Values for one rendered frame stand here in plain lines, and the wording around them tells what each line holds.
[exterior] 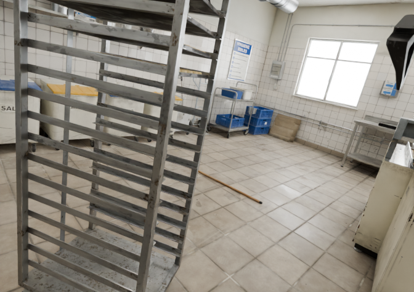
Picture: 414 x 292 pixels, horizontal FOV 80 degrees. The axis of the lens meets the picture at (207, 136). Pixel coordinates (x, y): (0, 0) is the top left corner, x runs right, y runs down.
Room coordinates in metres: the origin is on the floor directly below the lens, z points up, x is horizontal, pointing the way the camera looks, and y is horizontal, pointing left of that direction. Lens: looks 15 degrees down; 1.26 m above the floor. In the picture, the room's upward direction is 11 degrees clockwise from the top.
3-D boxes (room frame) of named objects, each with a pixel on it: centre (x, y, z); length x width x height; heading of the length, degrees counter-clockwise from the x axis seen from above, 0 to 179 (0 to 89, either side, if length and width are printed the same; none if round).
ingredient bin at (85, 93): (3.09, 1.79, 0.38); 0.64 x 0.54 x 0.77; 48
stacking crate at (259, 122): (5.98, -1.12, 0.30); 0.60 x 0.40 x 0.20; 137
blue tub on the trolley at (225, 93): (5.15, -0.33, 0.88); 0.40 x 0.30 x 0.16; 51
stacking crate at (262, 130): (5.98, -1.12, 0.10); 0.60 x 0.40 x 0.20; 135
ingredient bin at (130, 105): (3.56, 1.35, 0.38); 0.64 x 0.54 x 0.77; 46
